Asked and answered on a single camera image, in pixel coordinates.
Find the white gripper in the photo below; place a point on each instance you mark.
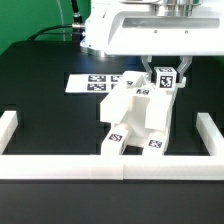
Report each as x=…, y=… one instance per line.
x=183, y=28

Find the white tagged cube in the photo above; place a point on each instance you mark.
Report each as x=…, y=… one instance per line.
x=165, y=77

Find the white chair seat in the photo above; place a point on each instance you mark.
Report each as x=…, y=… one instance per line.
x=150, y=110

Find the white chair back frame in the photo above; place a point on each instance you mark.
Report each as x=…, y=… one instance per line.
x=116, y=103

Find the white U-shaped fence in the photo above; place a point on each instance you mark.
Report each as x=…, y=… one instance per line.
x=91, y=167

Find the white marker base plate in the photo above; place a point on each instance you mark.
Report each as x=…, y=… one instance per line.
x=92, y=83

